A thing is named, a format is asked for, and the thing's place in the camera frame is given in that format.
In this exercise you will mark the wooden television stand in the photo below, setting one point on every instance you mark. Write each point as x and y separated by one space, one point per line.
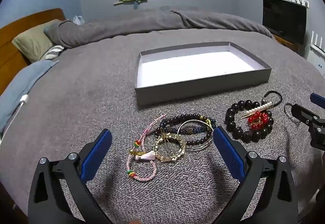
289 43

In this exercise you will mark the white plastic bag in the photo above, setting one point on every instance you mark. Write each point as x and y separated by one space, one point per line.
78 20

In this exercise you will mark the white router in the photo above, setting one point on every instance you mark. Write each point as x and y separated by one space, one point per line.
320 46

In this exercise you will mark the black flat television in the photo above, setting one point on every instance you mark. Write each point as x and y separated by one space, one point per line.
284 18

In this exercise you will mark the wooden headboard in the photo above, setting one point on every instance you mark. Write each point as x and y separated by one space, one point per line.
15 28

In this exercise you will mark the wall hook rack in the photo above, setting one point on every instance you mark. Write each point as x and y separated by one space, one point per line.
299 2

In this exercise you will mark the olive green pillow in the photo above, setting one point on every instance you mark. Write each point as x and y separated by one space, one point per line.
33 38

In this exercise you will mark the pearl and gold hair clip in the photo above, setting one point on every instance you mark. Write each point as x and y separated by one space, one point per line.
261 106

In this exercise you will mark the grey knitted bedspread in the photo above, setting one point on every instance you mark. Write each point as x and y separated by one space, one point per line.
88 87

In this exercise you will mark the light blue blanket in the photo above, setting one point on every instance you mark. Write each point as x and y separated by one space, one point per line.
22 79

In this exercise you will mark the grey shallow cardboard box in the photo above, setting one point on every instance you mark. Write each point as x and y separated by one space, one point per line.
193 64

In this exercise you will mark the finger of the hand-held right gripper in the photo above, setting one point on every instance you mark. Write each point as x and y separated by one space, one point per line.
318 99
302 112

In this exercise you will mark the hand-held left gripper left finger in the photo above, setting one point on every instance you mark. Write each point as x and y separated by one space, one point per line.
97 155

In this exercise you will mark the grey duvet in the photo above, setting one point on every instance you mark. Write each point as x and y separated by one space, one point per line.
139 21

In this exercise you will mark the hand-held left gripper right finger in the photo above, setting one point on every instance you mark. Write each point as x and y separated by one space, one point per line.
228 153

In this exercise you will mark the striped pillow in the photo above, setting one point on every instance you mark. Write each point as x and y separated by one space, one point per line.
52 52

